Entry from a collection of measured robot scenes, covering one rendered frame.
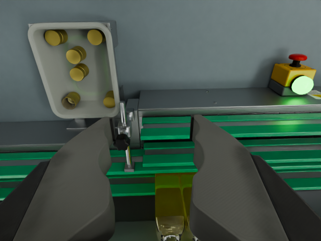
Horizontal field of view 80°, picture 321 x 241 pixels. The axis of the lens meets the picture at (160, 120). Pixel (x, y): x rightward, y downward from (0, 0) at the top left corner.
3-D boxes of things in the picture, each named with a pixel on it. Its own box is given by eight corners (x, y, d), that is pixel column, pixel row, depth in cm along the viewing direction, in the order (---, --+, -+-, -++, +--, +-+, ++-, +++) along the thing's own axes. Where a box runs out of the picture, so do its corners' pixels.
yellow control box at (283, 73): (266, 86, 57) (281, 96, 51) (273, 60, 54) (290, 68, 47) (290, 86, 58) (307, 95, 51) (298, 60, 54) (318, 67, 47)
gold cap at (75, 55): (70, 45, 48) (63, 49, 44) (85, 45, 48) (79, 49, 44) (73, 60, 50) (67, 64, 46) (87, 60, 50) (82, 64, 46)
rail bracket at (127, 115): (126, 149, 51) (120, 187, 40) (119, 88, 42) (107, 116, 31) (138, 148, 51) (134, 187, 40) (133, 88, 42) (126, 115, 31)
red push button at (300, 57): (291, 70, 49) (295, 56, 47) (282, 65, 52) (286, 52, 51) (306, 69, 49) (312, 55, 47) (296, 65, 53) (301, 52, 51)
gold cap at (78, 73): (74, 62, 50) (67, 67, 46) (88, 63, 50) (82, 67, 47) (76, 76, 52) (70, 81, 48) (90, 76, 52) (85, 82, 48)
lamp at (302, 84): (287, 92, 50) (294, 96, 48) (293, 75, 48) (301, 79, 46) (304, 91, 50) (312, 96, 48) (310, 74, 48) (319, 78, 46)
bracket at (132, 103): (128, 128, 56) (125, 143, 50) (125, 98, 51) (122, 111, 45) (141, 128, 56) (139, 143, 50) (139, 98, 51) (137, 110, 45)
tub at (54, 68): (67, 104, 58) (54, 119, 50) (43, 20, 47) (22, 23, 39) (125, 103, 58) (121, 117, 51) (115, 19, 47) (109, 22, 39)
